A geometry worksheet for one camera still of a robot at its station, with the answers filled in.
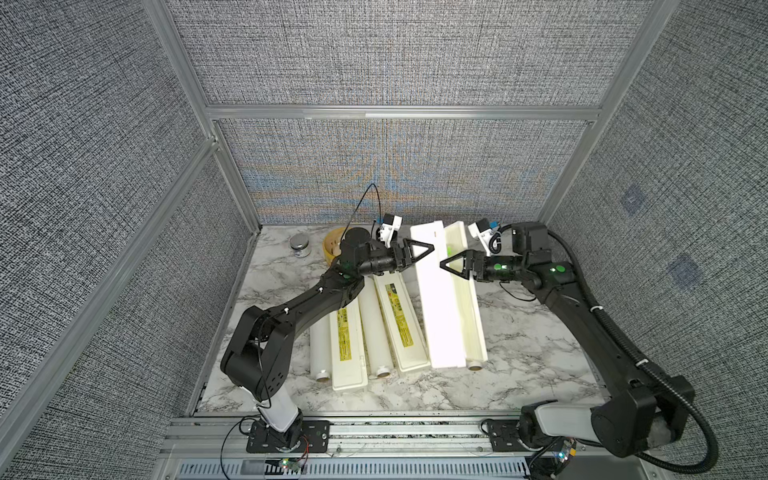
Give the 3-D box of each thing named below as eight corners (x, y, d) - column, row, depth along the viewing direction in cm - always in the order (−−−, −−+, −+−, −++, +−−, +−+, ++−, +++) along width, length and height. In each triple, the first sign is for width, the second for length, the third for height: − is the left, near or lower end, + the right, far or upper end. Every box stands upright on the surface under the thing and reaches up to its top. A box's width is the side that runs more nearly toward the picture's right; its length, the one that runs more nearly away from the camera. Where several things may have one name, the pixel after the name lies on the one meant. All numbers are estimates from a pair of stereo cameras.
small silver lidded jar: (291, 257, 112) (287, 247, 107) (295, 243, 116) (291, 233, 112) (309, 257, 112) (306, 247, 107) (312, 243, 116) (309, 233, 112)
